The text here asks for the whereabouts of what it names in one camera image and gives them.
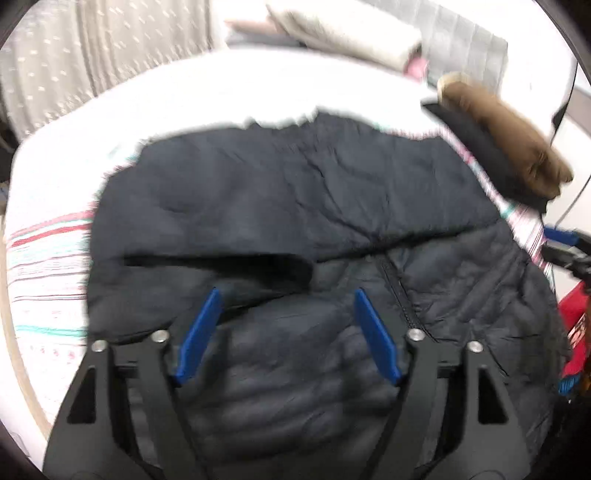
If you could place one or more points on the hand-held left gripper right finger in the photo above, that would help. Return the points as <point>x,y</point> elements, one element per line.
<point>377,339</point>

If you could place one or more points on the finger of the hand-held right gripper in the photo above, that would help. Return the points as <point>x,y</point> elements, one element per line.
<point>561,236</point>
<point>565,259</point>

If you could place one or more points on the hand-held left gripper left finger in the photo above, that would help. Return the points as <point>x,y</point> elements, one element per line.
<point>199,339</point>

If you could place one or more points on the black puffer jacket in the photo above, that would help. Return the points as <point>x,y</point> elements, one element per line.
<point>295,198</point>

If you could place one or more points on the brown fur-trimmed black hood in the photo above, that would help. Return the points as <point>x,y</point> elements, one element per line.
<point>505,131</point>

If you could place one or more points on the white striped bed sheet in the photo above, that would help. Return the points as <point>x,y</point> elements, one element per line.
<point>60,194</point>

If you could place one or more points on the grey ribbed cushion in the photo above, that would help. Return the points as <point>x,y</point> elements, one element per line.
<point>461,44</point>

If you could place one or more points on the pink cloth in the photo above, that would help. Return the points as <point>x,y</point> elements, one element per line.
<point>415,68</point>

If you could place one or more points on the folded beige blanket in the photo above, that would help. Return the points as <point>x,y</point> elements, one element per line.
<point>351,34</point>

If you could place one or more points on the grey dotted curtain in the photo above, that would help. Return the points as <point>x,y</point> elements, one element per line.
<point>92,55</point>

